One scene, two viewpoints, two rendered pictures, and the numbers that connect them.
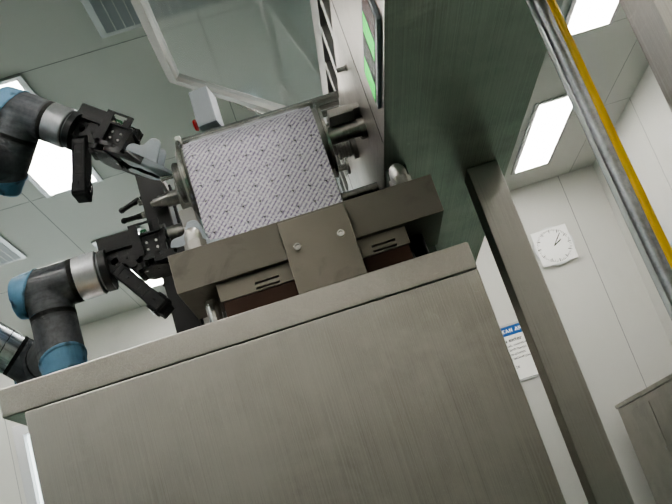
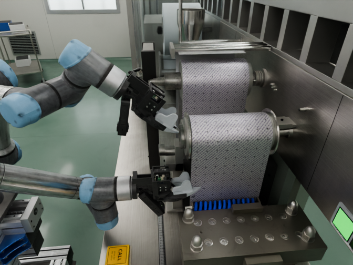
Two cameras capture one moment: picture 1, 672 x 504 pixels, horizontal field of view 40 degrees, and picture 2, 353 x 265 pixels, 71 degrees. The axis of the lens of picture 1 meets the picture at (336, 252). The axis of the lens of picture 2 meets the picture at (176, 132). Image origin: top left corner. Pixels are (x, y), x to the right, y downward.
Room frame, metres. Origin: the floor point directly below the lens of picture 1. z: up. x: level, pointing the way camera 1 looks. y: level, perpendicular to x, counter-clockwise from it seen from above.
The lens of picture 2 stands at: (0.87, 0.27, 1.66)
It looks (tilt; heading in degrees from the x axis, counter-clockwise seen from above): 32 degrees down; 357
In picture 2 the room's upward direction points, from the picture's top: straight up
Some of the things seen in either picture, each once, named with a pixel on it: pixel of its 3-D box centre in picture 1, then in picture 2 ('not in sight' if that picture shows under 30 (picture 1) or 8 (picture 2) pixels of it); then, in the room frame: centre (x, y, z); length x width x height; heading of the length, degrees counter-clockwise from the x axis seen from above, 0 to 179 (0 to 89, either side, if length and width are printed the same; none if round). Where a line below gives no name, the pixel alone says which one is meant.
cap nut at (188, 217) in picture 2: not in sight; (188, 214); (1.38, 0.21, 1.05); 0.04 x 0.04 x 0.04
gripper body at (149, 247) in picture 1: (137, 256); (152, 184); (1.44, 0.32, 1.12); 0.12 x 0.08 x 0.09; 93
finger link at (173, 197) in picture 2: (172, 256); (172, 194); (1.42, 0.26, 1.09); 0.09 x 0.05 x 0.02; 92
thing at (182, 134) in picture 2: (183, 182); (183, 136); (1.51, 0.22, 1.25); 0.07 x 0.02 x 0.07; 3
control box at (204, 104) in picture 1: (203, 112); not in sight; (2.06, 0.20, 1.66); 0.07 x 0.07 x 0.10; 83
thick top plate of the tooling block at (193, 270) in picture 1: (309, 249); (246, 234); (1.34, 0.04, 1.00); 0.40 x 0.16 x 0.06; 93
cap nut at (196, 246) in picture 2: (194, 241); (196, 242); (1.28, 0.19, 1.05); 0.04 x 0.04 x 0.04
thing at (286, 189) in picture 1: (274, 217); (227, 180); (1.45, 0.08, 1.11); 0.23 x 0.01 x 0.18; 93
